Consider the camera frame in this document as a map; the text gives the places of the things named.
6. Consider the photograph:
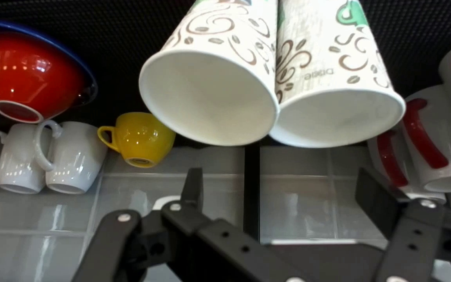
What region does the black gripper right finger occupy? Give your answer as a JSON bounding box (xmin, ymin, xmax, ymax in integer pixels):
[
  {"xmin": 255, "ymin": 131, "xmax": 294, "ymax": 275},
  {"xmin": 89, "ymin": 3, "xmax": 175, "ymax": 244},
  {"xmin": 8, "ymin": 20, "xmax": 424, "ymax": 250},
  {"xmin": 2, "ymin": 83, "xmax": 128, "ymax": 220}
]
[{"xmin": 354, "ymin": 167, "xmax": 409, "ymax": 238}]

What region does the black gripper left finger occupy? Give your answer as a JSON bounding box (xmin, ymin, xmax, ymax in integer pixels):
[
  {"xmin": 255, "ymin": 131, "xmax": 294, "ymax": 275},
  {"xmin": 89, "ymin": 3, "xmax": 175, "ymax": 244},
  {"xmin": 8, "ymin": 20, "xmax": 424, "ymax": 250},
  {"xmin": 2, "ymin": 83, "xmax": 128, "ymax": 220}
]
[{"xmin": 180, "ymin": 167, "xmax": 204, "ymax": 206}]

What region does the patterned paper cup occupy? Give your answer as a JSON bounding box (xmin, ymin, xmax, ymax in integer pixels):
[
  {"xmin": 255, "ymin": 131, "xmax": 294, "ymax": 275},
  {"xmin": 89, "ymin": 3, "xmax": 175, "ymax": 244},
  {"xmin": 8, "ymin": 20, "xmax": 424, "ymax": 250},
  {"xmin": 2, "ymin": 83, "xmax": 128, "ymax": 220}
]
[
  {"xmin": 269, "ymin": 0, "xmax": 406, "ymax": 148},
  {"xmin": 138, "ymin": 0, "xmax": 279, "ymax": 145}
]

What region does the yellow cup on shelf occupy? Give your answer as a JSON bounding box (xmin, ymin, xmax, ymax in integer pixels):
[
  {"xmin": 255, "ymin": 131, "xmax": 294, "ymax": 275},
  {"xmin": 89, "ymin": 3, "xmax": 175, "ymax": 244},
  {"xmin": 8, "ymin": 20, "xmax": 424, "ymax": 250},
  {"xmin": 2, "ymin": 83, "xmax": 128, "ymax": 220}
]
[{"xmin": 97, "ymin": 111, "xmax": 175, "ymax": 167}]

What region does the grey mug right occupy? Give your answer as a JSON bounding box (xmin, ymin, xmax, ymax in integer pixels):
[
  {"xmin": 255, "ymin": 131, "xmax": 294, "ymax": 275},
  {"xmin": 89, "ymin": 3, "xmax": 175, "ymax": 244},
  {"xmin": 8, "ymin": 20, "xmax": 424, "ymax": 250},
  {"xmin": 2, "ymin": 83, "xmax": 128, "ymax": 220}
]
[{"xmin": 33, "ymin": 120, "xmax": 106, "ymax": 194}]

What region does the grey mug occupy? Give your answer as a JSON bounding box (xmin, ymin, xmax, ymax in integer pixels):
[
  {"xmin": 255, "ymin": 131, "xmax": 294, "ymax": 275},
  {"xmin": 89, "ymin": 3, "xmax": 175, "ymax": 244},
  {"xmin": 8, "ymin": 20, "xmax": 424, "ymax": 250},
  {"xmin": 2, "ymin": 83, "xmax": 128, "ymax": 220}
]
[
  {"xmin": 33, "ymin": 120, "xmax": 106, "ymax": 194},
  {"xmin": 0, "ymin": 123, "xmax": 45, "ymax": 194}
]

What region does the grey mug middle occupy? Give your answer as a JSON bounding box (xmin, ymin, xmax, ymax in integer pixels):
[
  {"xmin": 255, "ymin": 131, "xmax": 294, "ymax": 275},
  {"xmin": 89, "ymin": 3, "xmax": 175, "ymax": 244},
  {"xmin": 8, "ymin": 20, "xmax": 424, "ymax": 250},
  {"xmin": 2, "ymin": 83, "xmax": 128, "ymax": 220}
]
[{"xmin": 0, "ymin": 123, "xmax": 45, "ymax": 194}]

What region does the red cup on shelf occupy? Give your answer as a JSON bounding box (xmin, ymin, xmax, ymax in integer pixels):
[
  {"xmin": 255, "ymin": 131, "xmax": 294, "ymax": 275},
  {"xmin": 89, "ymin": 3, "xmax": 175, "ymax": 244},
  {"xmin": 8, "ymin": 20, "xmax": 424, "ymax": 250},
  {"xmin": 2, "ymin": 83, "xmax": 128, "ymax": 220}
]
[{"xmin": 0, "ymin": 21, "xmax": 99, "ymax": 123}]

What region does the white mug red handle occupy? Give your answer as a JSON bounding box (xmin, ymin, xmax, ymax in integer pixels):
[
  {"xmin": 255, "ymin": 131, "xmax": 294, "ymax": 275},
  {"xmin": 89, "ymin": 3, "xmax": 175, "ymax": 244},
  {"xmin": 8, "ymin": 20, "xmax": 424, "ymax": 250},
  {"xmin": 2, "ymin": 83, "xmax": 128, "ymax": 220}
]
[
  {"xmin": 399, "ymin": 50, "xmax": 451, "ymax": 192},
  {"xmin": 366, "ymin": 128, "xmax": 446, "ymax": 203}
]

